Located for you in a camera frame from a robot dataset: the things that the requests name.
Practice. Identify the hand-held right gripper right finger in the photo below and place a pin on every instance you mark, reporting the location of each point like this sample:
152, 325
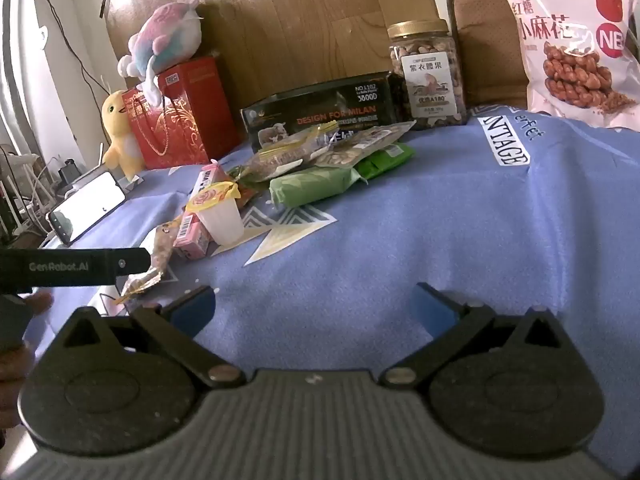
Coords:
432, 310

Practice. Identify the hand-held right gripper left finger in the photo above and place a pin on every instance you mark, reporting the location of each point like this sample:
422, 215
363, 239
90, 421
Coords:
192, 307

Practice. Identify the brown snack packet yellow edge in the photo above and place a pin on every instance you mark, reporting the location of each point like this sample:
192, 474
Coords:
162, 250

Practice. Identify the red snack packet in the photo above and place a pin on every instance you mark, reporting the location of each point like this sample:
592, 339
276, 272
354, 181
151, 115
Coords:
242, 194

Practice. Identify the person's left hand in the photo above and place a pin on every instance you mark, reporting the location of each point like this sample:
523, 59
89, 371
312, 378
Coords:
12, 385

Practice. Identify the smartphone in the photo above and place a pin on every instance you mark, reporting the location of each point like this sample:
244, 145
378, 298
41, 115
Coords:
85, 208

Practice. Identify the small pink box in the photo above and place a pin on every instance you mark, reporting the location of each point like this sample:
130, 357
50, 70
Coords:
191, 241

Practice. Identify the jelly cup yellow lid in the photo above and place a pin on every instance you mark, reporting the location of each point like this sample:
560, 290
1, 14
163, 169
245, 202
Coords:
221, 220

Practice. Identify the blue printed bedsheet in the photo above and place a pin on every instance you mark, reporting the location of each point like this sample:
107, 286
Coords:
400, 220

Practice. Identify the pink white stick packet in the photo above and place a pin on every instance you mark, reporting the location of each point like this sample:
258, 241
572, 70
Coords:
205, 181

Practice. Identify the yellow plush chick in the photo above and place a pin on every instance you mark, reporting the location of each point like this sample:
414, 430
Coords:
122, 132

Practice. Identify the bright green snack packet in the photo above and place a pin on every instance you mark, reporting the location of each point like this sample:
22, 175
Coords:
386, 161

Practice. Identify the brown clear snack packet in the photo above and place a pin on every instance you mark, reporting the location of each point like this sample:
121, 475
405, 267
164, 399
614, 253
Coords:
272, 166

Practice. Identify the pale green snack packet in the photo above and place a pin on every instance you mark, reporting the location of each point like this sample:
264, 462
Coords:
310, 186

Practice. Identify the clear nut snack packet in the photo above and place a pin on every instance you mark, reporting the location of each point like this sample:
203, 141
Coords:
352, 150

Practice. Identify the yellow striped clear snack packet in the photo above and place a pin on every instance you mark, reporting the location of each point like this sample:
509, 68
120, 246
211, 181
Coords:
300, 142

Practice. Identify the red gift box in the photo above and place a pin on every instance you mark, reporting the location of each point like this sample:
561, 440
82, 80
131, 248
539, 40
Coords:
192, 110

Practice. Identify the green dark snack bag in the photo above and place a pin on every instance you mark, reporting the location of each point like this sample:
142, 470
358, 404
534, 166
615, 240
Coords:
320, 110

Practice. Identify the clear nut jar gold lid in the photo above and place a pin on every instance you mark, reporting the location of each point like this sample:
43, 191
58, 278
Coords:
427, 75

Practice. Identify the pink blue plush fish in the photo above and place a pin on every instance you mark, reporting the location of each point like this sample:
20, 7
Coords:
165, 35

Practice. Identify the large pink snack bag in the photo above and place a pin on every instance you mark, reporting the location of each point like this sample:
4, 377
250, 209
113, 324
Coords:
565, 50

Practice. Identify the large cardboard box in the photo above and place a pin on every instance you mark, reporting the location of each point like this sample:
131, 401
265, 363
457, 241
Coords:
300, 20

